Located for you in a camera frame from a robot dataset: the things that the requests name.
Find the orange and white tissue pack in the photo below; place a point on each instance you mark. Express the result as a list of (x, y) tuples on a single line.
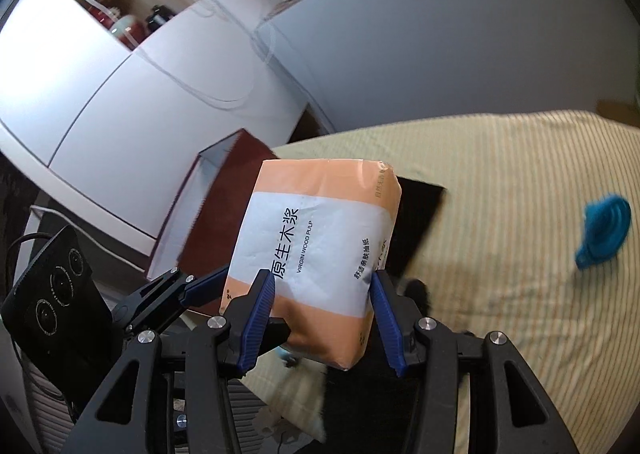
[(310, 244)]

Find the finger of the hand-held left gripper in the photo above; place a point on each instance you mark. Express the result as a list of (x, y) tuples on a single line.
[(205, 286)]

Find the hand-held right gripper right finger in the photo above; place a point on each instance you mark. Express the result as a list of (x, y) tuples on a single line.
[(389, 329)]

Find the brown cardboard carton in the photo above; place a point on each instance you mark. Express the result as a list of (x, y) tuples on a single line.
[(617, 111)]

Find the red jar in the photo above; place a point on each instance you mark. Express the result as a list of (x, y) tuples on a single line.
[(106, 16)]

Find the black bottle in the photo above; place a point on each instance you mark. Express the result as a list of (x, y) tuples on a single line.
[(157, 16)]

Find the yellow striped blanket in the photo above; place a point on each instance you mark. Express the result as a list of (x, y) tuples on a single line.
[(510, 173)]

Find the blue soft toy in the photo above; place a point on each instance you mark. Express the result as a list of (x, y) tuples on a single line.
[(602, 234)]

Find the dark red cardboard box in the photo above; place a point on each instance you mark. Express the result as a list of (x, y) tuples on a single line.
[(230, 194)]

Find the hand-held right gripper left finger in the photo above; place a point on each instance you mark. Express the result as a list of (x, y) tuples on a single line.
[(256, 321)]

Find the white wardrobe cabinet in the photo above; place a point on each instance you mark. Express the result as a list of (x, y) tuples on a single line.
[(75, 98)]

